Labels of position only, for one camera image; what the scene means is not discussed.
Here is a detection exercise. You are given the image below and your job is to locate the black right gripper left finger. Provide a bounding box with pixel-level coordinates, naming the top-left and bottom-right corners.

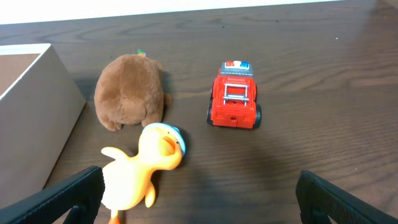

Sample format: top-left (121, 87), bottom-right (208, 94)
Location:
top-left (1, 166), bottom-right (105, 224)

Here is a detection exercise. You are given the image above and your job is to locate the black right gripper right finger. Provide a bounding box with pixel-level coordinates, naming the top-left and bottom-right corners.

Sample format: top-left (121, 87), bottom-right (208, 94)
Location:
top-left (295, 170), bottom-right (397, 224)

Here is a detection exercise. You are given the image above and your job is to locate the yellow rubber duck blue cap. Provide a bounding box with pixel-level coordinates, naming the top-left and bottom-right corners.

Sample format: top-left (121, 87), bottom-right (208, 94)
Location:
top-left (101, 123), bottom-right (187, 224)

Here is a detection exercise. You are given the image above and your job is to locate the brown plush toy animal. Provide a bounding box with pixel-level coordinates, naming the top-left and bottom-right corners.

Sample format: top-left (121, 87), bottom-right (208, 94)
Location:
top-left (94, 54), bottom-right (172, 131)

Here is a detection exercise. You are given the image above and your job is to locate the red toy fire truck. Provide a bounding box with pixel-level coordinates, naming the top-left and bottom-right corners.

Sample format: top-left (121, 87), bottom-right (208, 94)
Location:
top-left (206, 60), bottom-right (262, 129)

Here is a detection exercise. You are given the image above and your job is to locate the white cardboard box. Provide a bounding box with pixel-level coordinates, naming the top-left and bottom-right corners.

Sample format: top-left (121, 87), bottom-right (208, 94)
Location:
top-left (1, 44), bottom-right (86, 207)

